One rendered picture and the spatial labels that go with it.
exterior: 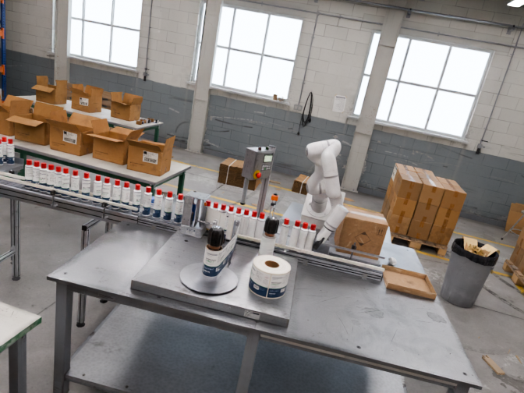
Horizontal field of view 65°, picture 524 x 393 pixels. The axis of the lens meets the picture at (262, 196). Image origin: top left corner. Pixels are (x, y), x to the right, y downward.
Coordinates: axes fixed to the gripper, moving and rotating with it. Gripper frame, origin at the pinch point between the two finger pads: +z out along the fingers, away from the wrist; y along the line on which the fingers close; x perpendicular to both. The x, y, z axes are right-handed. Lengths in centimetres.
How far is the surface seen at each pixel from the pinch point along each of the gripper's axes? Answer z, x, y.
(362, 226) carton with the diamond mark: -21.9, 22.7, -20.9
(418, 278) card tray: -14, 72, -11
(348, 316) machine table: 4, 23, 55
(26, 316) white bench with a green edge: 55, -109, 111
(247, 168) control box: -20, -64, -2
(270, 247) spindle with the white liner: 3.5, -28.3, 31.6
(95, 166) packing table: 87, -193, -104
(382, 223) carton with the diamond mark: -31, 33, -23
